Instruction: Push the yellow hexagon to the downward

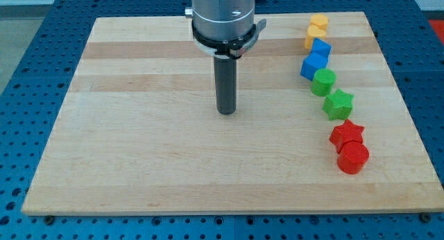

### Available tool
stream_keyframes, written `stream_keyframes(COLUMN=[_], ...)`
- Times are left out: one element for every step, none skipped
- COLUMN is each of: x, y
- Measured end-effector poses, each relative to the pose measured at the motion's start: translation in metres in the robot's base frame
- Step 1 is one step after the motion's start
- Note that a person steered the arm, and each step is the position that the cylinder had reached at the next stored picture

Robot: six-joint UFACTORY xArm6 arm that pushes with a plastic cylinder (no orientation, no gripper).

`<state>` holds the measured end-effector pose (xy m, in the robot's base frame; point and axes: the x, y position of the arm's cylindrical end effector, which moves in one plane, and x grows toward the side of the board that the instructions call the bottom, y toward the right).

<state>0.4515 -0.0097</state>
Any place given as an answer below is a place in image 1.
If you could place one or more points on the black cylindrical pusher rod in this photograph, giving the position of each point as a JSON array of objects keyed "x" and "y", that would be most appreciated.
[{"x": 225, "y": 78}]

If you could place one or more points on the red cylinder block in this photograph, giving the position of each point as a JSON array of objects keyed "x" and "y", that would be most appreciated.
[{"x": 352, "y": 158}]

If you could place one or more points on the wooden board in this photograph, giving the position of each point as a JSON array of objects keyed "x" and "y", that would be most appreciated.
[{"x": 138, "y": 132}]

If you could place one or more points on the green cylinder block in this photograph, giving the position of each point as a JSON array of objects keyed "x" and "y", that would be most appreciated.
[{"x": 323, "y": 82}]

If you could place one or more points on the green star block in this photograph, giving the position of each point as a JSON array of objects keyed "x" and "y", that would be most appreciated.
[{"x": 338, "y": 105}]

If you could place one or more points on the blue cube block upper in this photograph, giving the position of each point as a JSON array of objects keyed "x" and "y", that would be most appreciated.
[{"x": 321, "y": 47}]

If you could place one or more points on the blue perforated table plate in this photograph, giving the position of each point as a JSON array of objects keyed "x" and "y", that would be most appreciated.
[{"x": 31, "y": 100}]

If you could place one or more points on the blue cube block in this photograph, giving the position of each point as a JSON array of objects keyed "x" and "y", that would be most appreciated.
[
  {"x": 311, "y": 64},
  {"x": 321, "y": 47}
]

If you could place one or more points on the yellow heart block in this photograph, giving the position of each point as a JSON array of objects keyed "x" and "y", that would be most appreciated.
[{"x": 312, "y": 33}]

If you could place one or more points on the red star block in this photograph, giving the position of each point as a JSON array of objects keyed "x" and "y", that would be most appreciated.
[{"x": 345, "y": 133}]

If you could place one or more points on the yellow hexagon block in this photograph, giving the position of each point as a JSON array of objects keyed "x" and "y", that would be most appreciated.
[{"x": 319, "y": 20}]

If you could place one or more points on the blue cube block lower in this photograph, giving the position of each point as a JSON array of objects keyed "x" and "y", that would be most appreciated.
[{"x": 311, "y": 64}]

